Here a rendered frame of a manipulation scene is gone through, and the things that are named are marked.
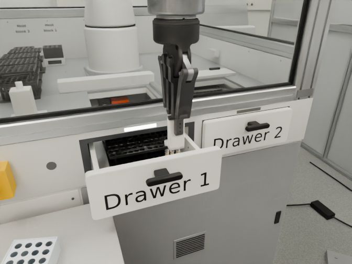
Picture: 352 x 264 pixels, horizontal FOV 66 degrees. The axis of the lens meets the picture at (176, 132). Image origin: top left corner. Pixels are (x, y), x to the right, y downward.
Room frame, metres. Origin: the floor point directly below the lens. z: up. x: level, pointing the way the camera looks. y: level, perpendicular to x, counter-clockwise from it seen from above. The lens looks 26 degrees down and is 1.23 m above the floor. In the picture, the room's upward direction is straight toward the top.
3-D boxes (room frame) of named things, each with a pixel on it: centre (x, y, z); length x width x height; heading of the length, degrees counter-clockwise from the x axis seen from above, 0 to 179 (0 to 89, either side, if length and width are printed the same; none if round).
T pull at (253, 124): (0.69, -0.22, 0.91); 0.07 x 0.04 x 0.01; 111
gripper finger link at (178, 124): (0.45, -0.01, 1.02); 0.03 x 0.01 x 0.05; 21
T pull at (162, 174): (0.45, 0.03, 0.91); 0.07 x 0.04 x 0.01; 111
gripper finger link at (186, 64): (0.43, -0.01, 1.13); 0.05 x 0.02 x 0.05; 21
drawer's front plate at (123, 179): (0.47, 0.04, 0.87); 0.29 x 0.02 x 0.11; 111
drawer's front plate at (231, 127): (0.71, -0.21, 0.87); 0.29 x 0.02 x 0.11; 111
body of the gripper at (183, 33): (0.47, 0.00, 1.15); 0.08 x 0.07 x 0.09; 21
